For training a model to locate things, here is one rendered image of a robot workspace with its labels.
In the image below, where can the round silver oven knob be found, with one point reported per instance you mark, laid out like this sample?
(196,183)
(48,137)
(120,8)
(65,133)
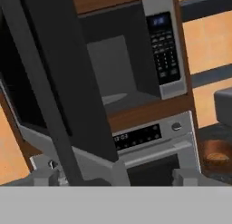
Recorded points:
(176,126)
(53,164)

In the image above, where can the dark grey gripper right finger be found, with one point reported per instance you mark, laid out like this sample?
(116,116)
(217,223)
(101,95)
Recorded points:
(185,177)

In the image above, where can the silver microwave with black keypad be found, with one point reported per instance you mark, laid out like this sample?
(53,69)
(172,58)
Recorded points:
(166,46)

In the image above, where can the brown wooden appliance cabinet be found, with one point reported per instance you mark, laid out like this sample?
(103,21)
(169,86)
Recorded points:
(145,113)

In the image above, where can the stainless steel oven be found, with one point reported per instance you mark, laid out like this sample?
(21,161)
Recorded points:
(181,138)

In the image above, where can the grey rounded countertop appliance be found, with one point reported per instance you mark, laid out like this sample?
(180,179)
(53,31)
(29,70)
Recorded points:
(224,106)

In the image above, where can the brown bowl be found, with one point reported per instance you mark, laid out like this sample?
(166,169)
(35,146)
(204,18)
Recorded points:
(216,147)

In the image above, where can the dark grey wall shelf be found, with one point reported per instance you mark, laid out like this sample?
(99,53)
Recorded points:
(211,75)
(205,5)

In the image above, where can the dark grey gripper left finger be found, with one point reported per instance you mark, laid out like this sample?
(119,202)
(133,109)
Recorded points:
(45,177)

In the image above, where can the black microwave door grey frame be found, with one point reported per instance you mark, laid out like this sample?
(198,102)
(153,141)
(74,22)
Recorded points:
(75,82)

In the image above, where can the grey microwave turntable plate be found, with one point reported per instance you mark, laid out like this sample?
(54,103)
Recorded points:
(114,99)

